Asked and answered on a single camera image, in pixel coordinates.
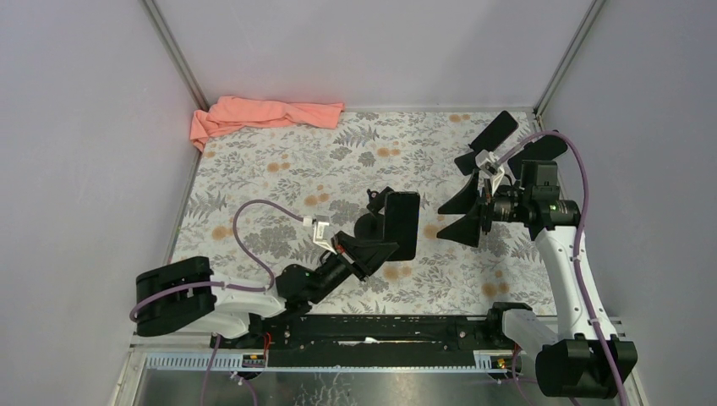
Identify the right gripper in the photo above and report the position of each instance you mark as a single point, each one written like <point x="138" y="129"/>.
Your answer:
<point x="467" y="229"/>

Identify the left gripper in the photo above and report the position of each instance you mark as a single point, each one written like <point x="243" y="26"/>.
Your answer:
<point x="355" y="264"/>

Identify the black round-base stand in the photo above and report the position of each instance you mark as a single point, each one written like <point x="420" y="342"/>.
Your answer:
<point x="372" y="225"/>

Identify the black phone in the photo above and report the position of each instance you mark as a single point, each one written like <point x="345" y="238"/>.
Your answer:
<point x="547" y="148"/>
<point x="401" y="224"/>

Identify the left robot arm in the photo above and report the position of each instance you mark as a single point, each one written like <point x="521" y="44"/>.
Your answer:
<point x="188" y="295"/>

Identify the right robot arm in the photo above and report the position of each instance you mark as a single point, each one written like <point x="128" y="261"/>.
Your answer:
<point x="584" y="357"/>

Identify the pink cloth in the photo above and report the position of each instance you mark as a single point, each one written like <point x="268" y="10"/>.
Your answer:
<point x="232" y="113"/>

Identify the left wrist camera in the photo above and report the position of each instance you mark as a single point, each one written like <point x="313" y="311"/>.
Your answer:
<point x="319" y="225"/>

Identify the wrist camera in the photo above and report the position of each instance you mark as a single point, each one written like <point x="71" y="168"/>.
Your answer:
<point x="319" y="225"/>
<point x="490" y="170"/>

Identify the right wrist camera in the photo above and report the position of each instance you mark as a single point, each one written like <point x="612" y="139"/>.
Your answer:
<point x="490" y="170"/>

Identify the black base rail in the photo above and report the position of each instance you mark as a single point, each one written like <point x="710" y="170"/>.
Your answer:
<point x="366" y="341"/>

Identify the aluminium frame profile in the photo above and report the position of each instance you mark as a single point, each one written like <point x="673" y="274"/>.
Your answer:
<point x="190" y="339"/>

